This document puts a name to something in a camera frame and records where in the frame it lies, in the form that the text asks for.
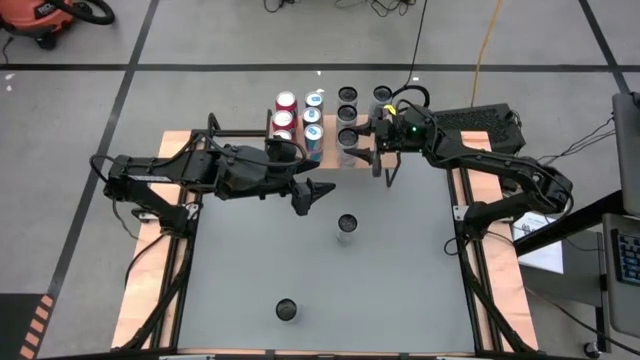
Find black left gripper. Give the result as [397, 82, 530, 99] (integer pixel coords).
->
[262, 144, 337, 216]

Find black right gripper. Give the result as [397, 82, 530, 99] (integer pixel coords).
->
[343, 115, 404, 179]

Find white Celsius can red patch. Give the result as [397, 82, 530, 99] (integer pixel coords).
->
[337, 127, 361, 169]
[336, 85, 359, 107]

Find white Celsius can blue band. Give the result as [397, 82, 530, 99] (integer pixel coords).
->
[370, 84, 394, 119]

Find white Celsius can blue print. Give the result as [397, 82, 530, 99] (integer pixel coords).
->
[336, 213, 359, 247]

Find white Celsius can blue palm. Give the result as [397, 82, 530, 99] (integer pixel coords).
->
[275, 298, 300, 323]

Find wood table side board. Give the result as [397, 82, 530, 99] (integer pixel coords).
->
[452, 130, 540, 351]
[110, 130, 201, 351]

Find white paper sheet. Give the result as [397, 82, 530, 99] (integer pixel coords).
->
[513, 212, 565, 275]

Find grey monitor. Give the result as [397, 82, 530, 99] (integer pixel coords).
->
[612, 92, 640, 216]

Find grey laptop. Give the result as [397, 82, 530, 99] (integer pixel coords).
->
[602, 212, 640, 337]

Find orange shop vacuum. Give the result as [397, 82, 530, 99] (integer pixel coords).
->
[0, 0, 117, 51]

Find black mat orange stripes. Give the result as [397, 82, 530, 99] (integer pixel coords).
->
[0, 292, 56, 360]

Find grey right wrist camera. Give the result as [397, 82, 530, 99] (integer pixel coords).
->
[379, 112, 405, 132]

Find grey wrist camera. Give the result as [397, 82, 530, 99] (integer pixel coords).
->
[264, 137, 297, 164]
[379, 112, 405, 132]

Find wood shelf black metal frame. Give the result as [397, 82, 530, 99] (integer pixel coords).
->
[264, 110, 403, 190]

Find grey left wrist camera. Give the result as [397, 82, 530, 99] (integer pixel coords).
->
[264, 137, 297, 164]

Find black looped floor cable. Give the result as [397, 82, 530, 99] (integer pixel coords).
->
[391, 0, 431, 117]

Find black arm base cable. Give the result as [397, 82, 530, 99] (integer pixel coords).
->
[443, 234, 474, 259]

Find orange hanging cord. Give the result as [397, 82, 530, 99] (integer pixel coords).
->
[469, 0, 504, 107]

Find black frame brace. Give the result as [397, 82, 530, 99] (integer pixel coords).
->
[124, 239, 197, 351]
[460, 259, 532, 354]

